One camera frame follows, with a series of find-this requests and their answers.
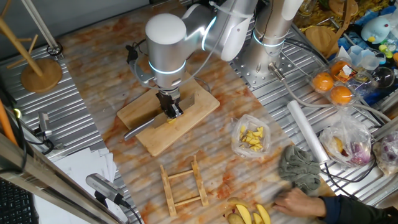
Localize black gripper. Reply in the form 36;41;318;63
155;90;185;119

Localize steel kitchen knife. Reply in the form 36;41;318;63
123;93;197;142

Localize dark sleeved forearm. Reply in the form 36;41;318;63
320;194;398;224

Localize person bare hand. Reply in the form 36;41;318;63
272;187;328;218

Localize wooden cutting board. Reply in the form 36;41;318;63
116;72;221;157

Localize plastic bag of potato pieces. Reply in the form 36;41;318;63
230;113;272;159

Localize wooden knife rack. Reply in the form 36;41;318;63
159;154;210;217

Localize metal robot mounting plate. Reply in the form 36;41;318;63
231;46;296;90

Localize orange marble pattern mat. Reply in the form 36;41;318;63
58;0;336;224

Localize white paper sheet stack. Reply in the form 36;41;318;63
32;147;118;224

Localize whole brown potato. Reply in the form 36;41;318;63
226;212;246;224

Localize wooden round base stand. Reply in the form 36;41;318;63
0;0;63;94

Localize white plastic wrap roll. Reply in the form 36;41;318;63
286;100;330;164

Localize grey green cloth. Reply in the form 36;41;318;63
277;144;322;193

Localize white rod stand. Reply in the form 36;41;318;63
21;0;65;58

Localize wooden disc with stick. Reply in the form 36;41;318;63
305;0;359;59

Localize orange pole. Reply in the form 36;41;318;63
0;98;19;146

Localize clear glass jar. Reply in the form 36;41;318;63
298;0;315;17

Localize orange fruit with label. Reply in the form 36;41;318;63
329;60;351;78

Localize black keyboard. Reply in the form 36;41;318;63
0;179;40;224

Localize clear plastic fruit container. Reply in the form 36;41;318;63
307;55;361;108

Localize purple onion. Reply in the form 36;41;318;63
349;141;371;166

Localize clear plastic cups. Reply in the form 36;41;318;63
347;45;382;71

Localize clear glass bowl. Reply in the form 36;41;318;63
369;66;396;90

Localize blue plush toy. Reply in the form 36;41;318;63
360;16;392;44

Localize clear bag of purple vegetables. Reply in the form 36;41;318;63
372;130;398;177

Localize green yellow toy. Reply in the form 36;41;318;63
377;43;394;59

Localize grey camera mounting bracket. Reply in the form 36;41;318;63
129;58;158;90

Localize black camera cable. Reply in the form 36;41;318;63
132;39;149;58

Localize grey cylindrical camera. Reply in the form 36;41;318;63
85;173;125;206

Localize grey robot hose cable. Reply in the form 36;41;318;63
267;62;392;124

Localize grey camera on clamp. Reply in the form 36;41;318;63
33;111;65;156

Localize steel frame rail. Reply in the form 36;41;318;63
0;132;121;224

